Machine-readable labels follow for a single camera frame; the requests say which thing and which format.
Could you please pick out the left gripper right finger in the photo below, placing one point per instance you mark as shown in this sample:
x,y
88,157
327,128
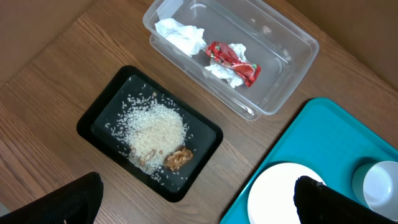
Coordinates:
x,y
318,204

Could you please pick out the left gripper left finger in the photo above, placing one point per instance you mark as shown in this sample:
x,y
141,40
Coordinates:
x,y
77,202

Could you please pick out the large white plate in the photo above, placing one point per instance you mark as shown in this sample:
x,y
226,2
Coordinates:
x,y
271,197

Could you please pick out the white paper cup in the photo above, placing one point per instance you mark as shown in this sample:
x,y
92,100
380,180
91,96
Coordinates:
x,y
380,188

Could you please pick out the teal serving tray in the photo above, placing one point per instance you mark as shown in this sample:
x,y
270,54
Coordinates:
x,y
327,139

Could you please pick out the brown food scraps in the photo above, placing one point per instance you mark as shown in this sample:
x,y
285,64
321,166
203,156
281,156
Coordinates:
x,y
177,159

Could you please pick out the red snack wrapper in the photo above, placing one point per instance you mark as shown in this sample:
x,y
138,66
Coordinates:
x,y
226,56

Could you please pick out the white tissue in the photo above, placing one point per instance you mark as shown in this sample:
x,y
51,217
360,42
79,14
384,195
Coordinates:
x,y
188,39
227,74

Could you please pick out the black rectangular tray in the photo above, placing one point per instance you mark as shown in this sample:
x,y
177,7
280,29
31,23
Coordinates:
x,y
101,126

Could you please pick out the white rice pile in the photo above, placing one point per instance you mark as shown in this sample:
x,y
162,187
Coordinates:
x,y
149,127

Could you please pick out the clear plastic bin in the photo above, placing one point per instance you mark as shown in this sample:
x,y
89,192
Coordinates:
x,y
282,50

